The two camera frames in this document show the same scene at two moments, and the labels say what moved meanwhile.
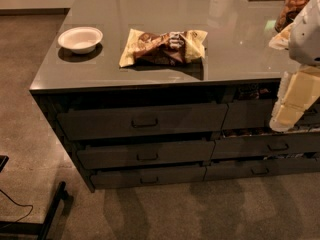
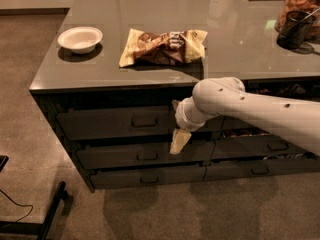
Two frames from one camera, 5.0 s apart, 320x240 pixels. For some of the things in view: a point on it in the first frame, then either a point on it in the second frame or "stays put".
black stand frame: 45,228 stays put
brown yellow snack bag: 156,48 stays put
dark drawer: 228,170 stays put
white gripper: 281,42 → 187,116
